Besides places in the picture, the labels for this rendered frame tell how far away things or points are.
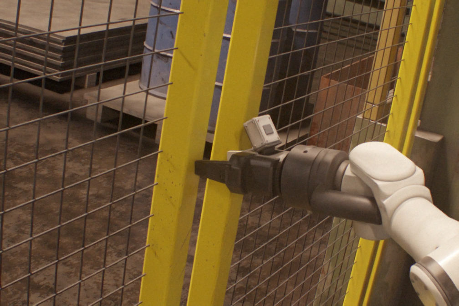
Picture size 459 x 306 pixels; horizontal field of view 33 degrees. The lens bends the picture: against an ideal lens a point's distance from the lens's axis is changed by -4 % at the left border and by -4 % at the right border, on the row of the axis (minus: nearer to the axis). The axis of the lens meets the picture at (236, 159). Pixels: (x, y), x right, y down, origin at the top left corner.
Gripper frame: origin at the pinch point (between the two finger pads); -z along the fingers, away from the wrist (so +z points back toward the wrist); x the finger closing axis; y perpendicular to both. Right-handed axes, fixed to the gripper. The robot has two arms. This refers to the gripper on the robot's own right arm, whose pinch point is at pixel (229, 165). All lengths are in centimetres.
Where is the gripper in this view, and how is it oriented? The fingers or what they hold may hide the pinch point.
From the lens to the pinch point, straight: 119.2
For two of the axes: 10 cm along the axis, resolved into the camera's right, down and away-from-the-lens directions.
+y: -0.3, 9.8, 2.1
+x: -5.4, 1.7, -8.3
